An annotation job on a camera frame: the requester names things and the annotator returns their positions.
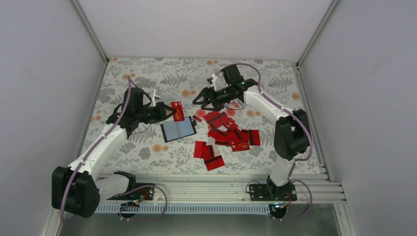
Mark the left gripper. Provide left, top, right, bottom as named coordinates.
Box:
left=136, top=102, right=176, bottom=123

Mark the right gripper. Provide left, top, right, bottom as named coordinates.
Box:
left=193, top=85, right=234, bottom=112

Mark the red VIP card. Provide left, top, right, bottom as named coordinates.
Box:
left=171, top=101, right=185, bottom=122
left=231, top=140, right=250, bottom=152

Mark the black leather card holder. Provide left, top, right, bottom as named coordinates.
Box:
left=160, top=117, right=197, bottom=143

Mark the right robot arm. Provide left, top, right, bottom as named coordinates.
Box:
left=192, top=63, right=314, bottom=200

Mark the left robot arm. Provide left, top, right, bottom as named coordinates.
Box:
left=51, top=88, right=177, bottom=218

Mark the white red circle card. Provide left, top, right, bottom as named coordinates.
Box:
left=192, top=109, right=208, bottom=122

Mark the red card top centre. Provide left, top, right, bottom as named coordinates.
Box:
left=203, top=111, right=228, bottom=124

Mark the red card left edge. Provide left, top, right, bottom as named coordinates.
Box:
left=193, top=141, right=207, bottom=159

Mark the red card far right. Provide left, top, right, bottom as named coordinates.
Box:
left=242, top=130, right=261, bottom=146

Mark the red card front bottom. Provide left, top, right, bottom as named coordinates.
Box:
left=203, top=155, right=225, bottom=171

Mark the floral patterned table mat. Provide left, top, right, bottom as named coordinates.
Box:
left=83, top=57, right=302, bottom=175

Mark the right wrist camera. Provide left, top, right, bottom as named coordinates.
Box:
left=207, top=73, right=218, bottom=91

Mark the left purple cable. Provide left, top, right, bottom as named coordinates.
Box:
left=60, top=76, right=168, bottom=222

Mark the purple cable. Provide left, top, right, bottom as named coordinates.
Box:
left=60, top=76, right=168, bottom=222
left=228, top=63, right=314, bottom=223

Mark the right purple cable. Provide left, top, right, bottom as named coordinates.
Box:
left=228, top=63, right=314, bottom=223

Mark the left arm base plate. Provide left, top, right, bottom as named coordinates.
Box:
left=108, top=183, right=155, bottom=201

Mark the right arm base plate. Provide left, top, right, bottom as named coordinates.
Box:
left=248, top=183, right=298, bottom=202

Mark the aluminium rail frame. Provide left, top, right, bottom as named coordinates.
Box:
left=52, top=164, right=347, bottom=204

